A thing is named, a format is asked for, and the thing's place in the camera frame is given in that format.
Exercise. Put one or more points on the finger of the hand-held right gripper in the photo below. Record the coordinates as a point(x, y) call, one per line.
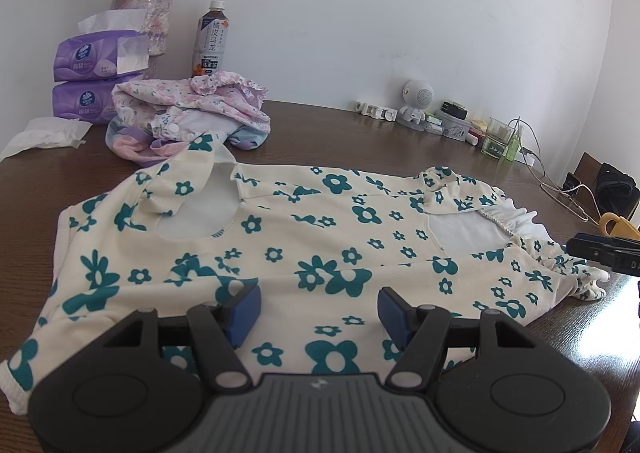
point(610, 253)

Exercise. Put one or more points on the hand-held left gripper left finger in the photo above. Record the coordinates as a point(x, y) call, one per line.
point(245, 315)

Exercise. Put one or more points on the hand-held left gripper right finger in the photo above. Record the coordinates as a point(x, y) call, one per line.
point(395, 318)

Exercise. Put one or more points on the cream teal-flower garment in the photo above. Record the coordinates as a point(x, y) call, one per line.
point(290, 243)

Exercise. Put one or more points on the black bag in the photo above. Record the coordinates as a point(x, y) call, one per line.
point(615, 188)

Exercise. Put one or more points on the green spray bottle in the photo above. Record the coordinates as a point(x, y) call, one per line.
point(513, 148)

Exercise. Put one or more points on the glass cup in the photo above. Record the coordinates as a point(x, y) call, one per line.
point(496, 140)

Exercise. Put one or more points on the light blue cloth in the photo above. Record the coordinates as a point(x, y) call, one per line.
point(250, 139)

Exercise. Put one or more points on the green white small packet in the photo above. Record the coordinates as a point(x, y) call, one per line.
point(432, 124)

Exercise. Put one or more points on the pink purple cloth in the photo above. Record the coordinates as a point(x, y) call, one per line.
point(130, 148)

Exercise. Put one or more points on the black charger adapter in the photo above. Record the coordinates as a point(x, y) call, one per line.
point(454, 110)

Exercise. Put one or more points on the pink floral baby garment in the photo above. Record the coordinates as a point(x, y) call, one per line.
point(200, 103)

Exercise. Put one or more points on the white robot speaker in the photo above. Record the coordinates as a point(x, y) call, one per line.
point(417, 95)

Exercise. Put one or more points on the closed purple tissue pack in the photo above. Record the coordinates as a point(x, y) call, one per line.
point(80, 103)

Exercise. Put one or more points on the crumpled white tissue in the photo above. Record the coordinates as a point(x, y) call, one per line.
point(40, 135)

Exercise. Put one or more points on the tea bottle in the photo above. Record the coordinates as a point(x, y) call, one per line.
point(211, 40)

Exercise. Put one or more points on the open purple tissue pack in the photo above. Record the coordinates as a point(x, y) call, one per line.
point(85, 55)

